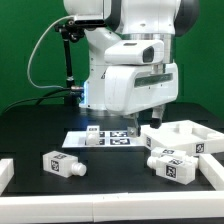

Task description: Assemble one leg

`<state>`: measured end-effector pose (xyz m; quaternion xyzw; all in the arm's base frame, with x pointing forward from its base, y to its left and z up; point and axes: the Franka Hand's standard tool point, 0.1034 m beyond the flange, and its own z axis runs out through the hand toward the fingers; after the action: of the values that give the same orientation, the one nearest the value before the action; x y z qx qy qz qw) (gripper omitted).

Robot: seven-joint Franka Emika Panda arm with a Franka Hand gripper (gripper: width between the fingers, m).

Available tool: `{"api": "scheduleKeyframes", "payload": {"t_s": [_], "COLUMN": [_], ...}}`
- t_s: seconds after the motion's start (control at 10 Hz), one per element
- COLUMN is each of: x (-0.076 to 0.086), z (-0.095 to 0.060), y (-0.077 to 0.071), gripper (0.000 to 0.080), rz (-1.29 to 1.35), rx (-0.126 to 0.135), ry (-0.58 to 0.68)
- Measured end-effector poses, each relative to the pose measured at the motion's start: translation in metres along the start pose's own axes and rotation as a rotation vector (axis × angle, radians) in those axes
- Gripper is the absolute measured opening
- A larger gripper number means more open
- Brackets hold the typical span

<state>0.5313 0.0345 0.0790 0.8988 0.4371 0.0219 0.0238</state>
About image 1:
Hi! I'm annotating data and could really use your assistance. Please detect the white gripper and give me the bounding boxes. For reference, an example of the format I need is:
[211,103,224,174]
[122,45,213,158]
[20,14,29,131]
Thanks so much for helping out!
[104,63,178,137]

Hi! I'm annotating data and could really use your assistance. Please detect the white square tabletop part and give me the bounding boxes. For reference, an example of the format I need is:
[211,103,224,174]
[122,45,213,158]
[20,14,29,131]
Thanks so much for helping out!
[141,120,224,156]

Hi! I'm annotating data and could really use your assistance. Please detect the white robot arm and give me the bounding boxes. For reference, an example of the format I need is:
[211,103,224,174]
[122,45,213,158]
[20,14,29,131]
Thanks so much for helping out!
[63,0,199,137]

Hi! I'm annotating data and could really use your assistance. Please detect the white plate with tags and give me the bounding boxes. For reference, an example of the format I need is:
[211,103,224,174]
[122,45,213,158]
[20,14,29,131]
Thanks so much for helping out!
[62,130,144,148]

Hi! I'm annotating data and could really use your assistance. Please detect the white left fence block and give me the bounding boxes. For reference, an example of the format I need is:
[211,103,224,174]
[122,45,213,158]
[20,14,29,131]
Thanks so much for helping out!
[0,159,14,196]

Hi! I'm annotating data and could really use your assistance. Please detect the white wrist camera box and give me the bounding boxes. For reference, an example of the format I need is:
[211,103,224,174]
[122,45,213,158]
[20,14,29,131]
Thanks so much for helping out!
[104,40,164,65]

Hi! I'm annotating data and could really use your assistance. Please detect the white right fence rail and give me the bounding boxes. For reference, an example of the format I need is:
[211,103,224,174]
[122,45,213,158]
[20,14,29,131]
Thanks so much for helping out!
[199,154,224,191]

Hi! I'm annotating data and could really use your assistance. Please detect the white fence rail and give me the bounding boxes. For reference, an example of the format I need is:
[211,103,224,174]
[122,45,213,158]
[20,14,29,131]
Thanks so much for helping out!
[0,191,224,224]
[199,154,224,191]

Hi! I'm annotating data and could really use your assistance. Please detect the white front fence rail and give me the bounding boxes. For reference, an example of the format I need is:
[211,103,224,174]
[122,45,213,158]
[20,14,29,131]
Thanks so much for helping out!
[0,191,224,224]

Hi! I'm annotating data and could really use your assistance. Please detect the black cables on table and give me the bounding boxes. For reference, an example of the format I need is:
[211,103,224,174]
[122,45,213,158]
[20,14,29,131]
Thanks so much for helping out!
[2,87,73,114]

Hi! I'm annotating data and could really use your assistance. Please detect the black camera stand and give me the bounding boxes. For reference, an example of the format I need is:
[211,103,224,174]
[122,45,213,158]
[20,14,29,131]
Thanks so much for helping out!
[54,19,84,107]

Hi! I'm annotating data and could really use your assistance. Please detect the grey cable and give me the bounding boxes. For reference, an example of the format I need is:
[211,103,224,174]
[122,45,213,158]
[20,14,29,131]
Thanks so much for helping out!
[27,15,75,90]

